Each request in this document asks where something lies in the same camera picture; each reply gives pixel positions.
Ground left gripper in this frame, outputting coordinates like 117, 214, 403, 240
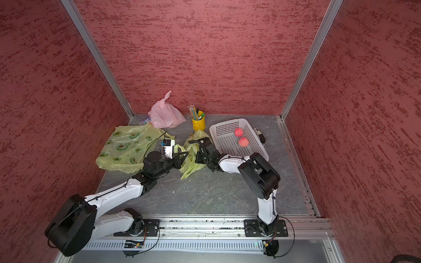
153, 151, 189, 178

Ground pink plastic bag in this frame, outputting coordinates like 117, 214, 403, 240
148, 91, 186, 129

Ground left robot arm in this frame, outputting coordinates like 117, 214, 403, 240
45, 151, 188, 256

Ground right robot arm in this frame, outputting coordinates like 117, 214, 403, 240
188, 137, 280, 237

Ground green avocado print bag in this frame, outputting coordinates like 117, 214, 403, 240
96, 124, 174, 174

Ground peach in basket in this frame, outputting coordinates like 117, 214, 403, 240
234, 128, 244, 138
239, 137, 250, 147

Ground yellow pencil cup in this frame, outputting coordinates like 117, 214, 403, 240
191, 111, 206, 131

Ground white plastic basket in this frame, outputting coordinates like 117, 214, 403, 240
209, 118, 269, 161

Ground pencils in cup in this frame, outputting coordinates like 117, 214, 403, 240
187, 105, 205, 121

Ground small black object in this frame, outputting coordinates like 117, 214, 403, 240
253, 127, 266, 145

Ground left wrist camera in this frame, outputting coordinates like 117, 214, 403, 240
161, 139, 175, 159

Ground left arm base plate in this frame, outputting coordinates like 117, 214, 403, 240
113, 219, 160, 238

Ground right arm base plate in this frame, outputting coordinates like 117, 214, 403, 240
243, 219, 289, 237

